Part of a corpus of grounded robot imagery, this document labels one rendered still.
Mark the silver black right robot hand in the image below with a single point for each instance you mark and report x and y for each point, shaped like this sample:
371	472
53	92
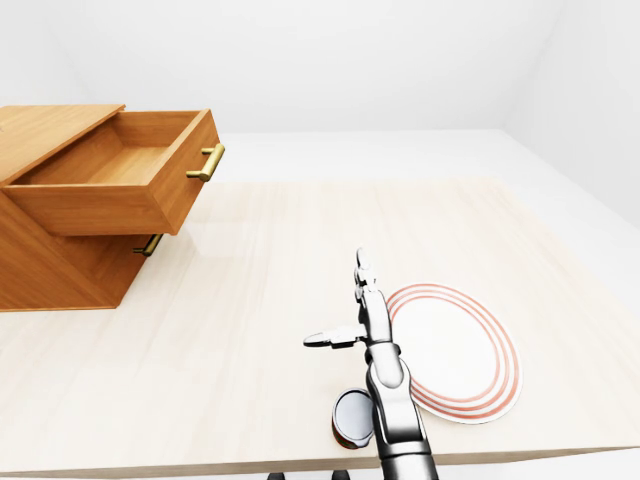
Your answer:
376	320

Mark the tin with silver lid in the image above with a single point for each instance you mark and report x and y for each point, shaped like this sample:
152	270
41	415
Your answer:
352	415

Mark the wooden cabinet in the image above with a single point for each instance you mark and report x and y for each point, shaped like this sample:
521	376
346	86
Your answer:
35	265

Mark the closed wooden drawer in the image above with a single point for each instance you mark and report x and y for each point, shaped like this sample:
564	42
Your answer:
107	272

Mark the white plate with red rings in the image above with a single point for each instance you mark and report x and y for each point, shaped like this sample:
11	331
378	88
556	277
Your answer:
455	355

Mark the open wooden drawer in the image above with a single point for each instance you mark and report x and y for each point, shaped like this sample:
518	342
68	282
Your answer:
95	210

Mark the small dark shape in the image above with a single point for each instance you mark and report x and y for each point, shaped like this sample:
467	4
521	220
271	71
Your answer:
276	476
340	475

